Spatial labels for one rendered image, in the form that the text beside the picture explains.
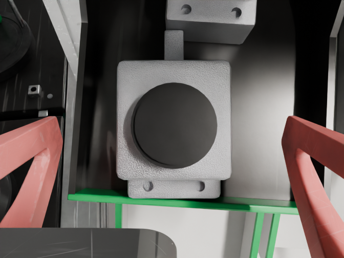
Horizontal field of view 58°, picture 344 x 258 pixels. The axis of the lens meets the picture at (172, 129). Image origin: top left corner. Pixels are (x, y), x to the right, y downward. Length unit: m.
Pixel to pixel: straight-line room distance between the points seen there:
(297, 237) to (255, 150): 0.22
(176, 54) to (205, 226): 0.22
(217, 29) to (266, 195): 0.09
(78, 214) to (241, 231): 0.21
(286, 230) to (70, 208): 0.26
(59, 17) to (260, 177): 0.15
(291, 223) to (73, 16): 0.30
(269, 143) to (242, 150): 0.02
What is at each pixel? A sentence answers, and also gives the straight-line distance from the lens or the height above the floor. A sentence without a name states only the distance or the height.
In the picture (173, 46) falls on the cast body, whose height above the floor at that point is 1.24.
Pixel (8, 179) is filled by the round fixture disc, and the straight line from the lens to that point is 0.44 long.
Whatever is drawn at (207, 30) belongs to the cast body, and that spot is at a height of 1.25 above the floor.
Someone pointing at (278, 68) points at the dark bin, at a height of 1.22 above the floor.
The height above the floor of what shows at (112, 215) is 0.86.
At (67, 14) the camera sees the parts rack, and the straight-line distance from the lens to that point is 0.21.
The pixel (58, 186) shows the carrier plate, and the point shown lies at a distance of 0.43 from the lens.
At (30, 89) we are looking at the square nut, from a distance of 0.51.
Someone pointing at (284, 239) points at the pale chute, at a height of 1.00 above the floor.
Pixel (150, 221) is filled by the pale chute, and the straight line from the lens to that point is 0.34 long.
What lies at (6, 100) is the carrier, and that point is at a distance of 0.52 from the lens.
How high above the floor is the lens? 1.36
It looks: 62 degrees down
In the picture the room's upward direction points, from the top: 3 degrees clockwise
